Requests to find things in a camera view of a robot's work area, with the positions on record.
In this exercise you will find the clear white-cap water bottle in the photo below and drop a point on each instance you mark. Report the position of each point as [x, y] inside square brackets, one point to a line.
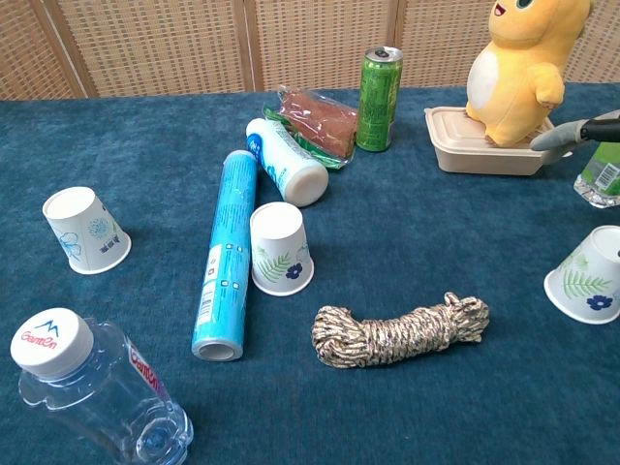
[97, 402]

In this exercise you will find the blue table cloth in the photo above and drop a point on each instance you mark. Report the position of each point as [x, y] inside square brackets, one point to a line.
[436, 242]

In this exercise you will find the light blue wrap roll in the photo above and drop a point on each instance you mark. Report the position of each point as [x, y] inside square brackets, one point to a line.
[227, 252]

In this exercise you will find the white printed paper cup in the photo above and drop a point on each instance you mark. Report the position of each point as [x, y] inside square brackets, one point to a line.
[87, 232]
[588, 276]
[281, 247]

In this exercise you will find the beige lidded lunch box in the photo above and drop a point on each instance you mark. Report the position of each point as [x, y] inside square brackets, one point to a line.
[465, 150]

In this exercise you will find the green-label water bottle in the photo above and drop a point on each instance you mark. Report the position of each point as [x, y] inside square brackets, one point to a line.
[603, 179]

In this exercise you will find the green snack package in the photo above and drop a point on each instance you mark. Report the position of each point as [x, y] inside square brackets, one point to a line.
[334, 159]

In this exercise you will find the white blue-print plastic bottle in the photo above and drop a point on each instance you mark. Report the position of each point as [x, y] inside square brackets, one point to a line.
[290, 160]

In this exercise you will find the yellow plush toy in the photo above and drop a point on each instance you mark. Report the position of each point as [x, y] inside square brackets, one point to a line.
[518, 72]

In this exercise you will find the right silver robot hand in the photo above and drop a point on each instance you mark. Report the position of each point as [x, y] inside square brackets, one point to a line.
[562, 138]

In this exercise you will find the woven bamboo folding screen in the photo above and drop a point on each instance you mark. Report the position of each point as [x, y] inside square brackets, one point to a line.
[145, 48]

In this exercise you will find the green drink can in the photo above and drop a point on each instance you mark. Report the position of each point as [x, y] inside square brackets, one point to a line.
[378, 102]

